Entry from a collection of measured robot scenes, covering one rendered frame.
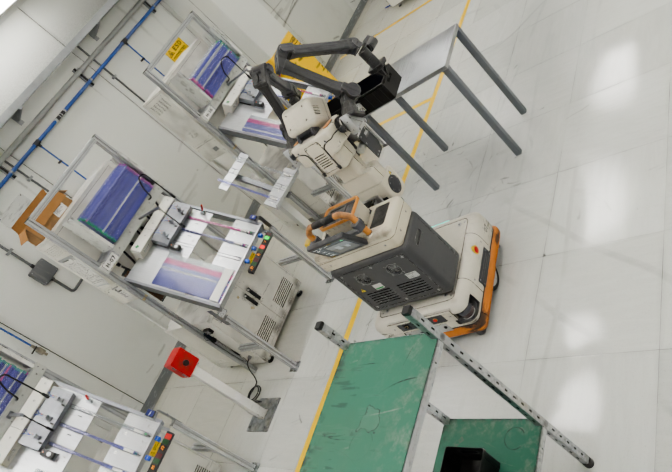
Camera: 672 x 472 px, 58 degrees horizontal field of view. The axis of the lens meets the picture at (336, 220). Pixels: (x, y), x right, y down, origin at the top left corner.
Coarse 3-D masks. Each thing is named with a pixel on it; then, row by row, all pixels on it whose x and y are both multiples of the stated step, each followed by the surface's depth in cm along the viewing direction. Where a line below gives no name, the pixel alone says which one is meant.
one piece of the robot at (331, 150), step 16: (320, 128) 300; (336, 128) 296; (304, 144) 301; (320, 144) 297; (336, 144) 293; (352, 144) 311; (304, 160) 308; (320, 160) 304; (336, 160) 300; (352, 160) 308; (352, 176) 312; (368, 176) 311; (384, 176) 315; (352, 192) 323; (368, 192) 319; (384, 192) 315; (400, 192) 321
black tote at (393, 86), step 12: (396, 72) 321; (360, 84) 334; (372, 84) 332; (384, 84) 310; (396, 84) 318; (360, 96) 319; (372, 96) 316; (384, 96) 314; (336, 108) 352; (360, 108) 325; (372, 108) 323
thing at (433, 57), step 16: (448, 32) 376; (416, 48) 398; (432, 48) 378; (448, 48) 360; (400, 64) 400; (416, 64) 380; (432, 64) 362; (448, 64) 352; (480, 64) 390; (416, 80) 365; (496, 80) 395; (400, 96) 375; (464, 96) 362; (512, 96) 401; (416, 112) 438; (480, 112) 367; (496, 128) 373; (512, 144) 379
